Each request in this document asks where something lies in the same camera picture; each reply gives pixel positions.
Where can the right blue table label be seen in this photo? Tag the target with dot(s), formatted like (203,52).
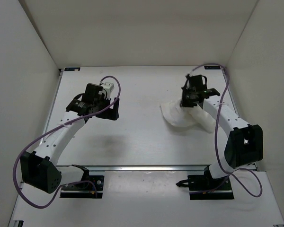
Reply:
(212,67)

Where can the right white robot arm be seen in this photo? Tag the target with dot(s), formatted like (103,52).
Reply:
(245,141)

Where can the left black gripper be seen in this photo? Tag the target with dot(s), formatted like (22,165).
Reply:
(110,112)

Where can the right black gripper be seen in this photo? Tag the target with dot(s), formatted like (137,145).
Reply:
(183,103)

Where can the left blue table label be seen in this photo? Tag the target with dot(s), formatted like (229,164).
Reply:
(72,69)

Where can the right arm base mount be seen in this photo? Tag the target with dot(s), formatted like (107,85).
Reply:
(204,187)

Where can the white pleated skirt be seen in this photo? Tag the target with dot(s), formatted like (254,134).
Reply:
(184,117)

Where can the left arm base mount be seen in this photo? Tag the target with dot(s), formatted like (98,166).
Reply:
(79,183)

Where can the blue table label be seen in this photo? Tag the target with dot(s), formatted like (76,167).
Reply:
(72,69)
(212,67)

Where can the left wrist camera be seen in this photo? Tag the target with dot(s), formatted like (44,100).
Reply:
(108,87)

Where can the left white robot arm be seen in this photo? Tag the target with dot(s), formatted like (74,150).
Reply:
(39,168)

